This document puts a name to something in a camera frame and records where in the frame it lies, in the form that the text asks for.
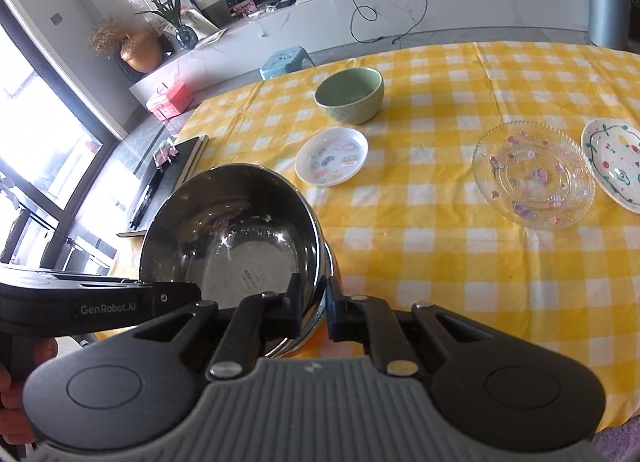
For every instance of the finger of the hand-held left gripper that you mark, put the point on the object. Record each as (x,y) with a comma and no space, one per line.
(180,293)

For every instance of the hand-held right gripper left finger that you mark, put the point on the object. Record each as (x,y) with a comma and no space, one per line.
(295,307)

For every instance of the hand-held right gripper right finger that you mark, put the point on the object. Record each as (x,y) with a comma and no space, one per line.
(334,322)

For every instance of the black and green bowl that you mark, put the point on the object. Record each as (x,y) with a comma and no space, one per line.
(225,222)

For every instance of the small white sticker plate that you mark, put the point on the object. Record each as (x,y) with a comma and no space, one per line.
(330,156)

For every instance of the green ceramic bowl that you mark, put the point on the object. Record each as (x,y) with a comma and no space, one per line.
(350,106)

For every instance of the clear glass plate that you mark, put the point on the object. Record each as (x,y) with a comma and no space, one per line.
(530,176)

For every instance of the white painted plate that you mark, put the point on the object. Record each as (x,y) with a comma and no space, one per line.
(617,161)

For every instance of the person's left hand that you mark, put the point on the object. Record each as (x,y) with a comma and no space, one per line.
(10,402)

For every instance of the yellow checkered tablecloth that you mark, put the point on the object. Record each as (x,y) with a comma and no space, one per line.
(425,252)

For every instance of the small pink object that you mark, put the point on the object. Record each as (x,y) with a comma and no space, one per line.
(165,154)

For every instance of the large window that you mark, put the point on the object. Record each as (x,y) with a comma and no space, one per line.
(45,141)

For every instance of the red box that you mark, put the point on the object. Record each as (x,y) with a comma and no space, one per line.
(172,99)

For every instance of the gold vase with dried flowers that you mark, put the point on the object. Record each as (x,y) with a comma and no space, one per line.
(142,54)

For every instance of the blue plastic stool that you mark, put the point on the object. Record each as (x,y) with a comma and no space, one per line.
(285,61)

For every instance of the plant in blue vase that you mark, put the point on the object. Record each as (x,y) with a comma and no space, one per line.
(186,36)

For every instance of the pink printed box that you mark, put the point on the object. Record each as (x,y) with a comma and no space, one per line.
(242,7)

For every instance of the white media cabinet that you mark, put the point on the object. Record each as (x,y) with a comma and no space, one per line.
(475,1)

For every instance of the grey trash can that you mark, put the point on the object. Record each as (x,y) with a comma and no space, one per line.
(607,11)

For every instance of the black wall switch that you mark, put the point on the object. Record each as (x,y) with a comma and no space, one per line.
(56,18)

